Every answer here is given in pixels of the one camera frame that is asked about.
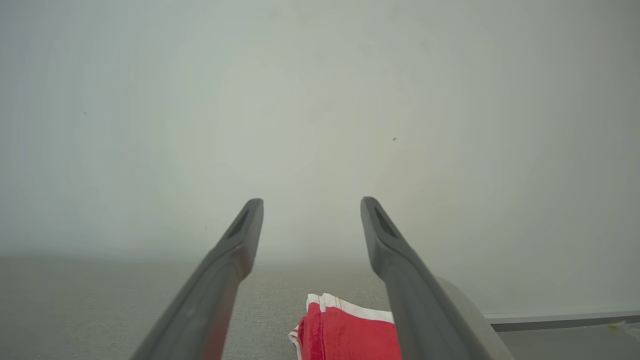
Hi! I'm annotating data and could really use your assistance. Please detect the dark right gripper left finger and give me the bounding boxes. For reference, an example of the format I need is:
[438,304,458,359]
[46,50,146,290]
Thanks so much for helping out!
[129,198,265,360]

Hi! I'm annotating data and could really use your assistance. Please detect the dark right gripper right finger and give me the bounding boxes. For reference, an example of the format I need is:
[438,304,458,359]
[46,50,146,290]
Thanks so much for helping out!
[359,196,477,360]

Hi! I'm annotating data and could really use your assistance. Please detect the red shorts with white stripe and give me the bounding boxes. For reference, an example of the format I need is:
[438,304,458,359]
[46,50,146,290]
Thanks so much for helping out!
[298,292,404,360]

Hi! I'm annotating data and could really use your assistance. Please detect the red Bulls 23 jersey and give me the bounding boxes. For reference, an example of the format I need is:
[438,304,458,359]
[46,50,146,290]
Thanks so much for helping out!
[288,325,307,360]

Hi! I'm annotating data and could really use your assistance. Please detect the white wall baseboard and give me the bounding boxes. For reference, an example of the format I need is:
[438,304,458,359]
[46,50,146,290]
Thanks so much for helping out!
[482,309,640,333]

